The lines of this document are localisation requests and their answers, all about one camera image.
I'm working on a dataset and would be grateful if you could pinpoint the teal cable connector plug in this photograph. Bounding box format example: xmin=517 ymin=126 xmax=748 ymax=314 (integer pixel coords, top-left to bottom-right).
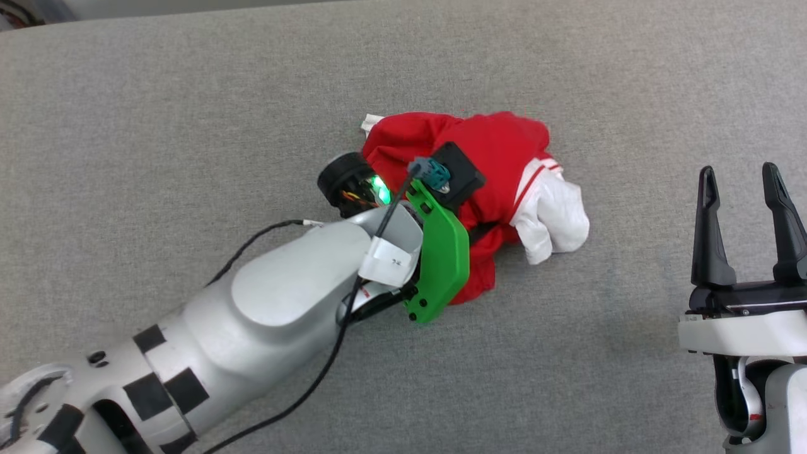
xmin=408 ymin=158 xmax=451 ymax=194

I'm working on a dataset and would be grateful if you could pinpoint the red and white jersey garment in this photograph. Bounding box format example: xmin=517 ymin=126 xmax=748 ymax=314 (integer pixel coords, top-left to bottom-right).
xmin=361 ymin=111 xmax=591 ymax=306

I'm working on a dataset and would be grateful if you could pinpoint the thin black cable white end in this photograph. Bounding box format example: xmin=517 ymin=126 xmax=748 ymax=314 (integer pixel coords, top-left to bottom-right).
xmin=205 ymin=218 xmax=326 ymax=288

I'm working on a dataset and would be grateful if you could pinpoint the dark background object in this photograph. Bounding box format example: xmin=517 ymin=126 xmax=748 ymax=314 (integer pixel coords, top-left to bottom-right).
xmin=0 ymin=0 xmax=46 ymax=30

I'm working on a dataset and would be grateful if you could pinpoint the thick black camera cable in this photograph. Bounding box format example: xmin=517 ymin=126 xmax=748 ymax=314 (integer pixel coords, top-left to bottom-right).
xmin=200 ymin=165 xmax=420 ymax=454

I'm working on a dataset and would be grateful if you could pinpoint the grey fabric sofa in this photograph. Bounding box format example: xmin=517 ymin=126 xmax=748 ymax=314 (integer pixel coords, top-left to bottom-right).
xmin=0 ymin=0 xmax=807 ymax=454

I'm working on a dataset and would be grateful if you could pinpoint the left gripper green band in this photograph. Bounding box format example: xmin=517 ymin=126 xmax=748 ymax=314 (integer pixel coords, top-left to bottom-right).
xmin=317 ymin=151 xmax=471 ymax=325

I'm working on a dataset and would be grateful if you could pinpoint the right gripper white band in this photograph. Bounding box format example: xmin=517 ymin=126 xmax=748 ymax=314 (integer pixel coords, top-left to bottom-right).
xmin=678 ymin=162 xmax=807 ymax=358

